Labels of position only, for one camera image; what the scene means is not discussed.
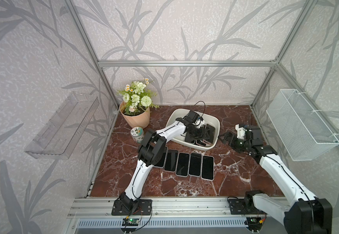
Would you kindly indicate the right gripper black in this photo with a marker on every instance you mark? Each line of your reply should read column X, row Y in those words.
column 228, row 136

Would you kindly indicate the small patterned can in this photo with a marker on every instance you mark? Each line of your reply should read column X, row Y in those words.
column 137, row 134

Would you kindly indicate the right circuit board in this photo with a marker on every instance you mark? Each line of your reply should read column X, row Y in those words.
column 255, row 221

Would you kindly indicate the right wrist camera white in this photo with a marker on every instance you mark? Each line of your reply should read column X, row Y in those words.
column 240, row 131

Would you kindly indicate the left green circuit board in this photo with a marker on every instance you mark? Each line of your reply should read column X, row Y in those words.
column 131, row 222

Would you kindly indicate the clear plastic wall shelf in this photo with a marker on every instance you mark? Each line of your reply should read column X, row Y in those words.
column 61, row 134

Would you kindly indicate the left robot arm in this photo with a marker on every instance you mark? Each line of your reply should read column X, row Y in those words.
column 151, row 151

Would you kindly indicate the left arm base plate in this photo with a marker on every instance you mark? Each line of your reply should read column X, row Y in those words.
column 139, row 207

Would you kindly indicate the potted artificial flower plant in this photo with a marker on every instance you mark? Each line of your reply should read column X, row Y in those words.
column 137, row 102

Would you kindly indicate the aluminium frame rail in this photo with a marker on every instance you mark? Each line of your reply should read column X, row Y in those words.
column 187, row 63

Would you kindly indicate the white plastic storage box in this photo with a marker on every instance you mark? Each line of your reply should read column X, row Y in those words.
column 208, row 119

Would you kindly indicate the phone with pink case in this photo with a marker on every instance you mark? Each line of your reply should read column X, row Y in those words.
column 171, row 160

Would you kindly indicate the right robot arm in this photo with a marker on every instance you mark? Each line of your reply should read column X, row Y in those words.
column 305, row 212

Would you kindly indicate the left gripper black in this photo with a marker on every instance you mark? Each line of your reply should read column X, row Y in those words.
column 202, row 135

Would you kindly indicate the white wire mesh basket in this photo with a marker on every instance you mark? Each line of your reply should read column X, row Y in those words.
column 303, row 132

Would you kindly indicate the black phone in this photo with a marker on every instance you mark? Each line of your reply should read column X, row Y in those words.
column 162, row 160
column 195, row 164
column 207, row 172

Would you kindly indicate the phone with light blue case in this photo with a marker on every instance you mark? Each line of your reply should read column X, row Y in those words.
column 182, row 168

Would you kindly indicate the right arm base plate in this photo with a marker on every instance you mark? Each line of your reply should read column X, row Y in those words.
column 239, row 206

